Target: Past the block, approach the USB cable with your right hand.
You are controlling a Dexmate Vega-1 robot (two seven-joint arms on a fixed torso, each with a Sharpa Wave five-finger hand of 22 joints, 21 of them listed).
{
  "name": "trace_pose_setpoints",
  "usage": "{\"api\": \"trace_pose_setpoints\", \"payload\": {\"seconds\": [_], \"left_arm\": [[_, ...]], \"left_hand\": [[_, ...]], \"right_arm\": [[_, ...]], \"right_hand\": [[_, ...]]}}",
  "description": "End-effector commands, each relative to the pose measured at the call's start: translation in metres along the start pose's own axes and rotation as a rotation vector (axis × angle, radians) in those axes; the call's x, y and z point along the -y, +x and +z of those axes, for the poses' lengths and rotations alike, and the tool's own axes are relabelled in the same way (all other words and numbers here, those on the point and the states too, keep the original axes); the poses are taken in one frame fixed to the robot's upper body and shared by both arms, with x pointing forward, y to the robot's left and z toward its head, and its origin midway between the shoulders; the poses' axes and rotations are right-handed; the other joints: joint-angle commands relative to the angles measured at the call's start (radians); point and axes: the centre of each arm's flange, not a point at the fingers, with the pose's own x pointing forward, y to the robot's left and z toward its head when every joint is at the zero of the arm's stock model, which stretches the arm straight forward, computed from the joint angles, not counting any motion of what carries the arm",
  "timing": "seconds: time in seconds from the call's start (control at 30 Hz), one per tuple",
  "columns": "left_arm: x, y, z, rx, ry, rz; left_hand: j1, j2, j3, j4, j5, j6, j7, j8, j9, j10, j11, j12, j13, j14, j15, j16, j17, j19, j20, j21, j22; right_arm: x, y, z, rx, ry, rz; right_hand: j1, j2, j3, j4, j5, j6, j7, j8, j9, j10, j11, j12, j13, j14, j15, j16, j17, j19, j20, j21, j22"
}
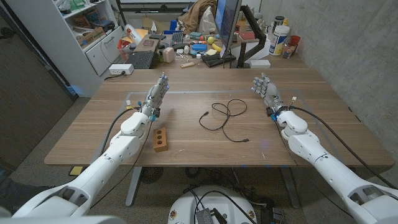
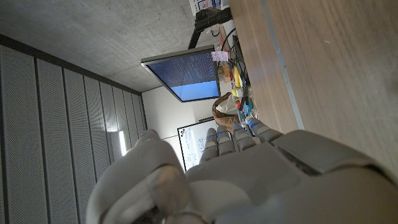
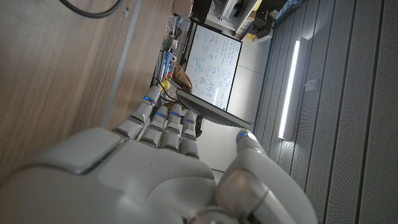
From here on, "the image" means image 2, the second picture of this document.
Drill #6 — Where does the long ceiling light strip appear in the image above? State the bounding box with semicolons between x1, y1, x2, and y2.
118;129;127;157

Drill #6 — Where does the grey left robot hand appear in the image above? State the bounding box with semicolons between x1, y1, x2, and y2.
85;116;398;224

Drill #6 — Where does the pale sticky note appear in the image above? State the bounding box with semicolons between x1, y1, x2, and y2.
211;50;229;62

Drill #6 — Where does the black computer monitor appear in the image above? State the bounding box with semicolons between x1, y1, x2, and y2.
140;45;221;103

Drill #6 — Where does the whiteboard with black frame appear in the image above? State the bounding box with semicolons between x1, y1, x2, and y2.
177;119;218;172

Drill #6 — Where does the yellow banana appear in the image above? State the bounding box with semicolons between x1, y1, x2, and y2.
233;65;243;88

